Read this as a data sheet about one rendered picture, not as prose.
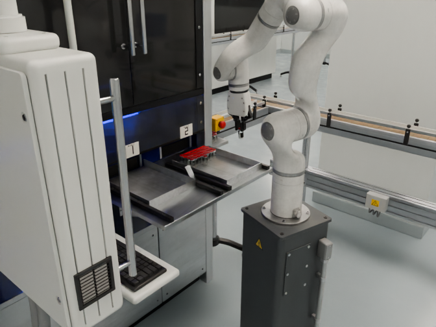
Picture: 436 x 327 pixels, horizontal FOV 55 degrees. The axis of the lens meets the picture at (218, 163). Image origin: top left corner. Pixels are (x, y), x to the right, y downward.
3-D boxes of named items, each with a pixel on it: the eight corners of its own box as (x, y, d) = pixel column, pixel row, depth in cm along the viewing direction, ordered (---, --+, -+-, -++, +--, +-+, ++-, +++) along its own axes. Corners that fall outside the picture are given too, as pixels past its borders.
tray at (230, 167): (172, 166, 202) (172, 159, 201) (208, 151, 221) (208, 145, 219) (226, 187, 182) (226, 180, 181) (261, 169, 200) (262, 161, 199)
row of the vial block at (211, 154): (189, 167, 201) (188, 158, 199) (213, 156, 213) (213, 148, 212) (192, 169, 200) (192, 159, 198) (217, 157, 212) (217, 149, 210)
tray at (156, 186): (98, 183, 185) (98, 176, 184) (144, 165, 203) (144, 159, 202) (150, 209, 165) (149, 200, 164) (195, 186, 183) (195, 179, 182)
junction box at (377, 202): (364, 206, 253) (366, 193, 250) (367, 203, 257) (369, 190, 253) (383, 213, 246) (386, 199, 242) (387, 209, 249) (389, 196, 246)
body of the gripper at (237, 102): (223, 88, 173) (224, 114, 177) (242, 91, 167) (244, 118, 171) (235, 84, 178) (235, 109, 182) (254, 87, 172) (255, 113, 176)
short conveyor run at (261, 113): (200, 148, 234) (199, 122, 228) (180, 142, 243) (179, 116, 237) (270, 121, 281) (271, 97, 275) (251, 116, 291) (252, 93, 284)
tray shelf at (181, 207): (89, 191, 183) (89, 187, 182) (200, 146, 231) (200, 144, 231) (165, 231, 154) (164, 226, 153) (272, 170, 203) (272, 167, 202)
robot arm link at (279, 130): (311, 171, 158) (317, 109, 148) (275, 184, 148) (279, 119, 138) (288, 161, 167) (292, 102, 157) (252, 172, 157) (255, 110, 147)
